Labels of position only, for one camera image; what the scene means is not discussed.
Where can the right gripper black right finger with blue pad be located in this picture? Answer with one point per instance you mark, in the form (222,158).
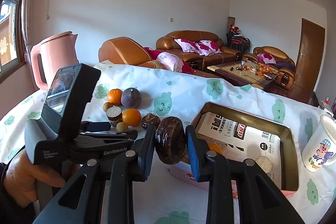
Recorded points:
(260,200)

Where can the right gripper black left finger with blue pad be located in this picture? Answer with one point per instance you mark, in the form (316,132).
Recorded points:
(103,187)

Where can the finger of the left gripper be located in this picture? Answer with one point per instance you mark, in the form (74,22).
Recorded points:
(89,126)

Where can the orange tangerine front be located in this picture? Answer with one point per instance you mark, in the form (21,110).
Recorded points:
(131,117)

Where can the orange tangerine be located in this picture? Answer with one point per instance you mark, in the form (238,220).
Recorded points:
(215,147)
(131,117)
(114,96)

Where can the dark brown mangosteen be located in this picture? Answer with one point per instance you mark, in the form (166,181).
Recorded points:
(150,119)
(170,141)

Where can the person's left hand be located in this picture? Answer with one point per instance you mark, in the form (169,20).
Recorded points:
(21,176)

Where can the orange tangerine back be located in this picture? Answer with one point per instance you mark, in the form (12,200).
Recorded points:
(114,96)

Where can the purple passion fruit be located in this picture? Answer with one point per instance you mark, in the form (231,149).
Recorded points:
(131,98)

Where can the white cloud-print tablecloth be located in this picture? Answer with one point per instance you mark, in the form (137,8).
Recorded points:
(163,198)

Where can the pink metal tin tray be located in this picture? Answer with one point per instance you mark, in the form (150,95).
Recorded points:
(243,136)

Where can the white cartoon pig mug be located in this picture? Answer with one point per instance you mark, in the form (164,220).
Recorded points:
(320,149)

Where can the pink electric kettle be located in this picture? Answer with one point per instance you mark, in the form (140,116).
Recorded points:
(56,51)

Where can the brown leather armchair near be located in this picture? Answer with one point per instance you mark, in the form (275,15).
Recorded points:
(124,50)

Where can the brown leather armchair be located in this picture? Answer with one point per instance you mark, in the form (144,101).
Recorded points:
(284,66)
(124,50)

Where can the pink floral pillow near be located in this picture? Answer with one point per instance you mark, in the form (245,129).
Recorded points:
(170,61)

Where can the magenta floral cushion left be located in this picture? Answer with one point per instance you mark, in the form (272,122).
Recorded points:
(187,46)

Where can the magenta floral cushion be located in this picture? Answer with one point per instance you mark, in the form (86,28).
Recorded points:
(187,46)
(207,48)

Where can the wooden coffee table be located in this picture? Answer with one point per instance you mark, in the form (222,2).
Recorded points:
(246,73)

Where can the brown leather long sofa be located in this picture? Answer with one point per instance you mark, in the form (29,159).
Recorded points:
(194,60)

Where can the brown leather far armchair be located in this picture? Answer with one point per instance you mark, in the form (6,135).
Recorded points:
(284,66)

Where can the magenta floral cushion right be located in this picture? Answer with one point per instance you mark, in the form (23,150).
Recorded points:
(207,48)

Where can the magenta cushion far armchair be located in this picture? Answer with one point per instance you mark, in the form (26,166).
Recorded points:
(266,58)

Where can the stacked dark chairs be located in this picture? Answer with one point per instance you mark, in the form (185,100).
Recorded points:
(238,42)

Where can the brown wooden door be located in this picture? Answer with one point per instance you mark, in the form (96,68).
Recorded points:
(310,55)

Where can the window with frame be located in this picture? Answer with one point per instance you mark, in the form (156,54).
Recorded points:
(12,48)

